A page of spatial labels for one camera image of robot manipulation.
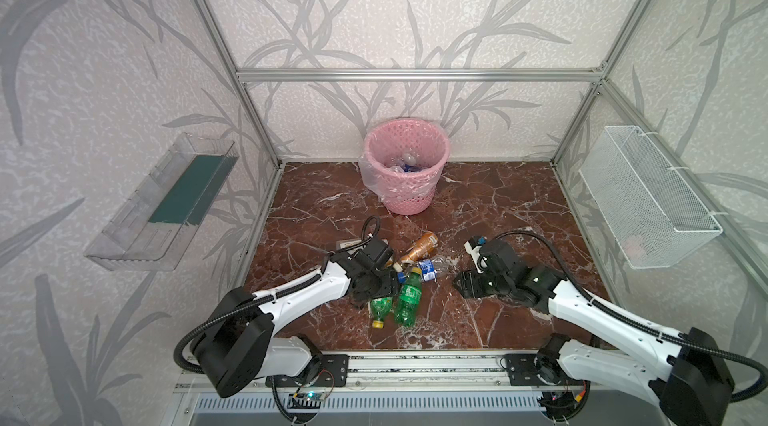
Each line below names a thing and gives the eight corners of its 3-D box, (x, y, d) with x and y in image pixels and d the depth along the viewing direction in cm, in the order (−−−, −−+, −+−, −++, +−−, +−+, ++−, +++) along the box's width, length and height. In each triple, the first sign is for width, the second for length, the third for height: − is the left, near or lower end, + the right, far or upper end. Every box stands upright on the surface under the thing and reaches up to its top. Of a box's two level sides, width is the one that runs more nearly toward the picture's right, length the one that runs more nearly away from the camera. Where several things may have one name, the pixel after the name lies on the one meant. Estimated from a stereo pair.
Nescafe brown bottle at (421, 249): (402, 261, 93) (401, 254, 90) (428, 236, 99) (429, 229, 96) (412, 270, 91) (412, 264, 88) (438, 244, 97) (440, 238, 94)
